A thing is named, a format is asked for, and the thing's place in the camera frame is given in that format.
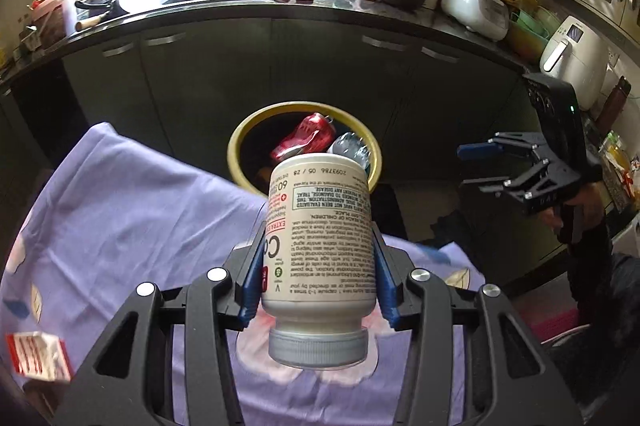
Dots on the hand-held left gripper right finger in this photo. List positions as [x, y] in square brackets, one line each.
[387, 291]

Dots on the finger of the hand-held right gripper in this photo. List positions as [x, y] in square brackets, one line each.
[482, 183]
[475, 149]

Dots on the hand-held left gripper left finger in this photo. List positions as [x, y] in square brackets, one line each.
[248, 301]

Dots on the white supplement bottle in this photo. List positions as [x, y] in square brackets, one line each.
[320, 246]

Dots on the crushed red soda can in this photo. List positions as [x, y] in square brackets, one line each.
[305, 136]

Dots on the yellow rimmed trash bin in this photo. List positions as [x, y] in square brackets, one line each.
[295, 107]

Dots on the person's right forearm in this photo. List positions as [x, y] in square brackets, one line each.
[600, 266]

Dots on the person's right hand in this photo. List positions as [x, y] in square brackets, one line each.
[552, 218]

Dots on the red thermos bottle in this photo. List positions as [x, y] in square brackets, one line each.
[615, 106]

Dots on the white air fryer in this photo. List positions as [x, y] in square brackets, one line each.
[570, 51]

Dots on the colourful snack packet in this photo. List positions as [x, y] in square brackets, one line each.
[617, 166]

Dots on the stack of green basins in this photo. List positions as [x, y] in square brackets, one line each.
[530, 33]

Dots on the purple floral tablecloth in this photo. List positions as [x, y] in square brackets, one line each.
[125, 216]

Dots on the green kitchen cabinets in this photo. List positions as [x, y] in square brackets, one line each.
[300, 61]

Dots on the red white cigarette box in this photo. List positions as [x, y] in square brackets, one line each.
[37, 353]

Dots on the white plate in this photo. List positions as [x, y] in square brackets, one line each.
[140, 0]

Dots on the wooden rolling pin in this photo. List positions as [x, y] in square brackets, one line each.
[90, 22]

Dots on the pink bucket with white lid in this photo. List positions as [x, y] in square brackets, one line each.
[52, 21]

